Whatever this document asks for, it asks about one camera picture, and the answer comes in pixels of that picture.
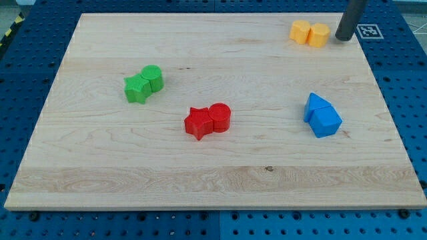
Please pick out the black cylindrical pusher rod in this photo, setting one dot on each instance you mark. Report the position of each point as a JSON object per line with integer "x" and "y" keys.
{"x": 350, "y": 19}

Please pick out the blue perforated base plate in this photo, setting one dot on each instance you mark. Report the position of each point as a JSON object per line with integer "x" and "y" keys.
{"x": 30, "y": 58}

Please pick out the white fiducial marker tag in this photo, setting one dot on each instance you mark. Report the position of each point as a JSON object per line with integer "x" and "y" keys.
{"x": 369, "y": 31}

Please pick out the red star block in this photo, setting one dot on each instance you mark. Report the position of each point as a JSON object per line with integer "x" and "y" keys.
{"x": 198, "y": 123}

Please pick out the wooden board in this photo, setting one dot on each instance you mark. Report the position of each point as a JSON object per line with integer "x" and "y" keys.
{"x": 92, "y": 150}

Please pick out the green cylinder block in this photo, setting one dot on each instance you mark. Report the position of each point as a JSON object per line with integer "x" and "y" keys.
{"x": 153, "y": 74}

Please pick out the green star block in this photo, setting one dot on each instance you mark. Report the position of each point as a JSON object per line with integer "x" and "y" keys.
{"x": 137, "y": 89}

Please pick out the blue triangle block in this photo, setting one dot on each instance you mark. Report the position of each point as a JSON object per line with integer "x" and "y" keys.
{"x": 313, "y": 103}

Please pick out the blue cube block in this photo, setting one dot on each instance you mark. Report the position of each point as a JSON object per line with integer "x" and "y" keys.
{"x": 325, "y": 121}

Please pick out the yellow hexagon block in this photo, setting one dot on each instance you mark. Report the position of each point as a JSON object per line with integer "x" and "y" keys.
{"x": 318, "y": 35}

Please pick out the yellow heart block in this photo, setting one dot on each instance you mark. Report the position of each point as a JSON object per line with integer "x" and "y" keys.
{"x": 299, "y": 31}

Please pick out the red cylinder block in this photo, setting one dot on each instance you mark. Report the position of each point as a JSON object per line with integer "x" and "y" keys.
{"x": 220, "y": 113}

